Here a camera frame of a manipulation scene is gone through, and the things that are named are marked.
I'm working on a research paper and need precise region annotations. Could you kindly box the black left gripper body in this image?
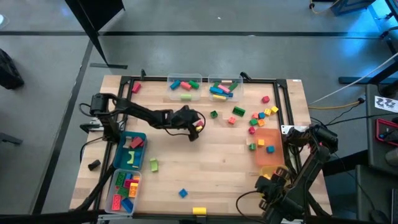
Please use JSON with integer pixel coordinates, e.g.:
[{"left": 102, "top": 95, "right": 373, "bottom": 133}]
[{"left": 170, "top": 105, "right": 200, "bottom": 129}]

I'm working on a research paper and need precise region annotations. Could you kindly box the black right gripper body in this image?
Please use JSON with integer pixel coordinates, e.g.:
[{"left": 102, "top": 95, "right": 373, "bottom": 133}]
[{"left": 259, "top": 183, "right": 305, "bottom": 223}]

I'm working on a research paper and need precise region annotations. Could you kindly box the clear plastic bin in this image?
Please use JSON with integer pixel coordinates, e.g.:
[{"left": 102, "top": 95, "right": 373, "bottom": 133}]
[
  {"left": 165, "top": 73, "right": 203, "bottom": 102},
  {"left": 207, "top": 73, "right": 244, "bottom": 103},
  {"left": 104, "top": 168, "right": 142, "bottom": 216}
]

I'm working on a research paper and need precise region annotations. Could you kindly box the red arch block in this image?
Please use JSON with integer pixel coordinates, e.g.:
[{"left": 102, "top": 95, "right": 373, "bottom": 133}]
[{"left": 129, "top": 136, "right": 144, "bottom": 149}]

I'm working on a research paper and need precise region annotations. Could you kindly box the long magenta lego brick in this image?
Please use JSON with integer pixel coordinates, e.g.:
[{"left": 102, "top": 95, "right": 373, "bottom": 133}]
[{"left": 123, "top": 178, "right": 140, "bottom": 189}]

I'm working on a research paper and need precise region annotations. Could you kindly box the long blue lego brick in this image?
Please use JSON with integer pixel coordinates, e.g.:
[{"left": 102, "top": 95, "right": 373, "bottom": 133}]
[{"left": 121, "top": 197, "right": 134, "bottom": 213}]

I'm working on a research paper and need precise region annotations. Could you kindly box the long red lego brick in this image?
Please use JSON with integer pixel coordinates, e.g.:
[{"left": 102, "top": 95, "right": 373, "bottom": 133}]
[{"left": 111, "top": 194, "right": 123, "bottom": 212}]

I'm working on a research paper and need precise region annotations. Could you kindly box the orange plastic bin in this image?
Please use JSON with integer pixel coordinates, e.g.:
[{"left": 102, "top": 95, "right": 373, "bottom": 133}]
[{"left": 254, "top": 128, "right": 286, "bottom": 167}]

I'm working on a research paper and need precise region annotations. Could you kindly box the white power strip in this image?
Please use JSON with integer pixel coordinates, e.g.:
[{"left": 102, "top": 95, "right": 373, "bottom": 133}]
[{"left": 280, "top": 124, "right": 310, "bottom": 135}]

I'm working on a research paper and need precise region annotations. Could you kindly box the teal plastic bin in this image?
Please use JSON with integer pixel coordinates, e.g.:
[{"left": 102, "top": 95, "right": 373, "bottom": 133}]
[{"left": 112, "top": 130, "right": 147, "bottom": 172}]

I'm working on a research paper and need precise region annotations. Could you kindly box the black side desk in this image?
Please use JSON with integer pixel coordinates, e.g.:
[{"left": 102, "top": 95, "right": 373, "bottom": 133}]
[{"left": 365, "top": 83, "right": 398, "bottom": 169}]

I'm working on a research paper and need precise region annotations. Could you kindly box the black computer mouse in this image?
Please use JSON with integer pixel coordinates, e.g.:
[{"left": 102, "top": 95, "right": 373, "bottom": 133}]
[{"left": 369, "top": 210, "right": 390, "bottom": 224}]

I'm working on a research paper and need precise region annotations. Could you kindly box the small black cylinder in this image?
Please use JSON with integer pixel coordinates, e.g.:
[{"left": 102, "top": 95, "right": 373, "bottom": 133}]
[{"left": 88, "top": 159, "right": 102, "bottom": 172}]

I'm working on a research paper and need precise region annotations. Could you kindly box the red framed device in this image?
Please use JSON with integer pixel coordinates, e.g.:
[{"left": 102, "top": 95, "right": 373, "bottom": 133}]
[{"left": 375, "top": 118, "right": 398, "bottom": 144}]

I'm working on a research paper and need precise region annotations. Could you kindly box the black floor beam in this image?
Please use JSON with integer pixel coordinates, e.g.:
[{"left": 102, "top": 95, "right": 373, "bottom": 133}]
[{"left": 338, "top": 60, "right": 398, "bottom": 85}]

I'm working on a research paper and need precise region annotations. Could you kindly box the printed paper sheet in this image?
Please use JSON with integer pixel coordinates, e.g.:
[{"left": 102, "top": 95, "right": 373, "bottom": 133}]
[{"left": 374, "top": 95, "right": 398, "bottom": 113}]

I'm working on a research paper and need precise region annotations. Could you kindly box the grey furniture foot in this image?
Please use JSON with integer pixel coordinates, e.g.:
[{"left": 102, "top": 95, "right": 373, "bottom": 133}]
[{"left": 0, "top": 132, "right": 24, "bottom": 146}]

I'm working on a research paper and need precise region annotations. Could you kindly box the black bag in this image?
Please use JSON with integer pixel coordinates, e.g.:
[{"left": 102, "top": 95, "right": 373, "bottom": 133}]
[{"left": 0, "top": 48, "right": 25, "bottom": 90}]

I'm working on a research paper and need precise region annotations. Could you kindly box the blue box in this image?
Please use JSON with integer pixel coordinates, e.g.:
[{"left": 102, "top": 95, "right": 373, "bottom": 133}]
[{"left": 329, "top": 0, "right": 377, "bottom": 16}]

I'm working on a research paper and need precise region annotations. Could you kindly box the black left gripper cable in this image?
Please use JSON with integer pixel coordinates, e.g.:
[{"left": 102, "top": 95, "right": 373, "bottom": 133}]
[{"left": 164, "top": 110, "right": 206, "bottom": 138}]

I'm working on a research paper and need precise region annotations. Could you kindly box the grey metal bracket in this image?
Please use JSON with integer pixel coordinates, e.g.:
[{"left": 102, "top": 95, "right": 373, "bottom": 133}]
[
  {"left": 279, "top": 217, "right": 307, "bottom": 224},
  {"left": 98, "top": 213, "right": 134, "bottom": 222}
]

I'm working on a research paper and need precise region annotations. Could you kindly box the yellow cable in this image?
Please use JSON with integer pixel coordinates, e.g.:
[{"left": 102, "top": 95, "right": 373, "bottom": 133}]
[{"left": 308, "top": 98, "right": 365, "bottom": 110}]

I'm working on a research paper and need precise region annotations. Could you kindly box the white cable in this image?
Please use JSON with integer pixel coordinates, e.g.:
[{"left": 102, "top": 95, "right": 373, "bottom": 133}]
[{"left": 309, "top": 52, "right": 398, "bottom": 105}]

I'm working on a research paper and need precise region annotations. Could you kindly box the yellow cord with plug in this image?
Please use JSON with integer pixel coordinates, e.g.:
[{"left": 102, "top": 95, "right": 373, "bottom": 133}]
[{"left": 308, "top": 0, "right": 341, "bottom": 15}]

